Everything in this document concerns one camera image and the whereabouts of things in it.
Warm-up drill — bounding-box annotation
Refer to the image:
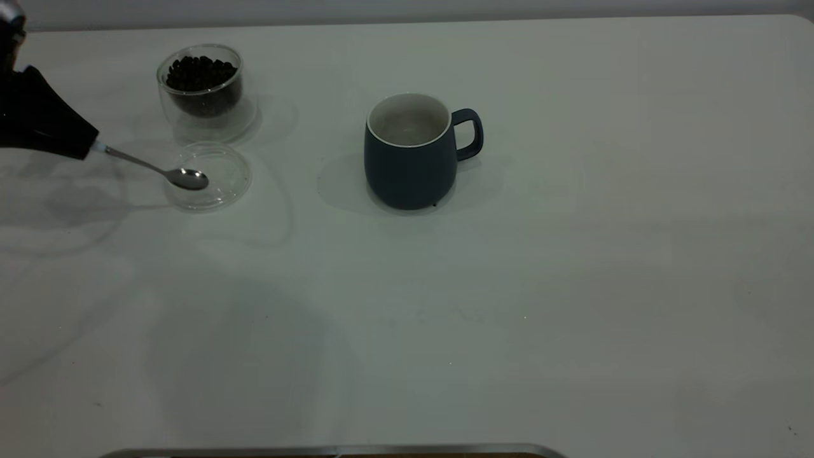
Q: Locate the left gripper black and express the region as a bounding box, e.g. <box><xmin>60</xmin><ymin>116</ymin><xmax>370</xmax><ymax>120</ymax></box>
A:
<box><xmin>0</xmin><ymin>0</ymin><xmax>100</xmax><ymax>160</ymax></box>

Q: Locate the metal spoon with white handle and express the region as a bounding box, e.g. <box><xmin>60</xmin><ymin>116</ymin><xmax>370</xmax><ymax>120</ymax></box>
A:
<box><xmin>91</xmin><ymin>141</ymin><xmax>210</xmax><ymax>191</ymax></box>

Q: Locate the dark grey mug white inside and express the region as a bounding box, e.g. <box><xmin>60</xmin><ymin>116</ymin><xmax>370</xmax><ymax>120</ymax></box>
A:
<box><xmin>364</xmin><ymin>93</ymin><xmax>485</xmax><ymax>211</ymax></box>

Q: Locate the dark coffee beans pile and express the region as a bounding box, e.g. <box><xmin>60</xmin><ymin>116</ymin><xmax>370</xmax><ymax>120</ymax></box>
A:
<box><xmin>164</xmin><ymin>55</ymin><xmax>242</xmax><ymax>118</ymax></box>

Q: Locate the clear round glass lid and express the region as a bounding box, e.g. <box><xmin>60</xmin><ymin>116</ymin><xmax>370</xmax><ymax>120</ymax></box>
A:
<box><xmin>163</xmin><ymin>141</ymin><xmax>253</xmax><ymax>213</ymax></box>

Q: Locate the clear double-wall glass cup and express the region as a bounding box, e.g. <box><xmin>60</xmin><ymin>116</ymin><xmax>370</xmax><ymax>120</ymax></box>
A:
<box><xmin>156</xmin><ymin>43</ymin><xmax>258</xmax><ymax>144</ymax></box>

